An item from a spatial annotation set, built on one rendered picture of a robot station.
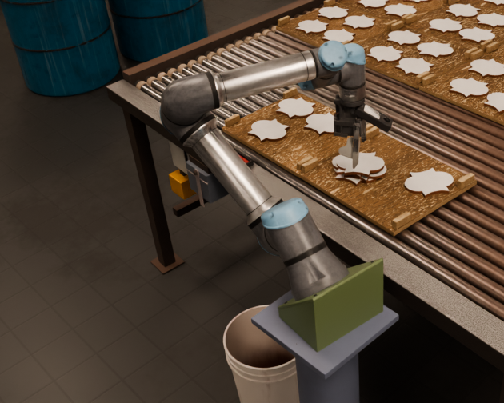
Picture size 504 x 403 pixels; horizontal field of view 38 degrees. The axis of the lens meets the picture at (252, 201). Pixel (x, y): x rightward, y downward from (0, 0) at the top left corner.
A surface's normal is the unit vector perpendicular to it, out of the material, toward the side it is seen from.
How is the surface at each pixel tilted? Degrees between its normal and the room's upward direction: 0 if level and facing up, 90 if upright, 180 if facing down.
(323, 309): 90
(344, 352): 0
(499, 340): 0
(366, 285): 90
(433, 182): 0
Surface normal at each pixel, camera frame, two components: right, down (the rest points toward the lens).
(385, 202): -0.11, -0.80
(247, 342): 0.55, 0.40
